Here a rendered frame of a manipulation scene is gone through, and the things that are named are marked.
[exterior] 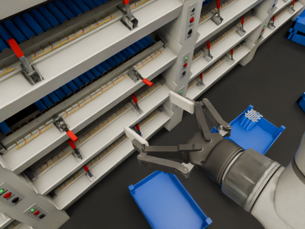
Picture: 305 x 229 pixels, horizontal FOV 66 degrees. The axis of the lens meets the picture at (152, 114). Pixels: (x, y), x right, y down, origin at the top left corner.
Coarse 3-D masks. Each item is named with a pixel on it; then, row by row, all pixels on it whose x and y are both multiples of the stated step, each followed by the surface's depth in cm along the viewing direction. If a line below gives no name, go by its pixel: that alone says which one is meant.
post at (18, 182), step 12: (0, 168) 54; (0, 180) 57; (12, 180) 60; (24, 180) 65; (24, 192) 66; (0, 204) 62; (24, 204) 70; (48, 204) 79; (12, 216) 69; (24, 216) 73; (48, 216) 84; (60, 216) 91; (36, 228) 83; (48, 228) 90
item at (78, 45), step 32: (64, 0) 57; (96, 0) 58; (128, 0) 56; (160, 0) 66; (0, 32) 50; (32, 32) 51; (64, 32) 53; (96, 32) 57; (128, 32) 59; (0, 64) 47; (32, 64) 50; (64, 64) 52; (96, 64) 58; (0, 96) 46; (32, 96) 49
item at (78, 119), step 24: (168, 48) 83; (144, 72) 77; (96, 96) 70; (120, 96) 72; (24, 120) 63; (72, 120) 66; (0, 144) 57; (24, 144) 61; (48, 144) 62; (24, 168) 61
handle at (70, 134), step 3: (60, 123) 61; (63, 123) 63; (63, 126) 62; (66, 129) 61; (66, 132) 61; (69, 132) 60; (72, 132) 61; (69, 135) 60; (72, 135) 60; (72, 138) 59; (75, 138) 59
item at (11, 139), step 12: (156, 48) 79; (132, 60) 75; (120, 72) 73; (96, 84) 69; (72, 96) 66; (84, 96) 68; (60, 108) 64; (72, 108) 66; (36, 120) 61; (48, 120) 63; (24, 132) 60
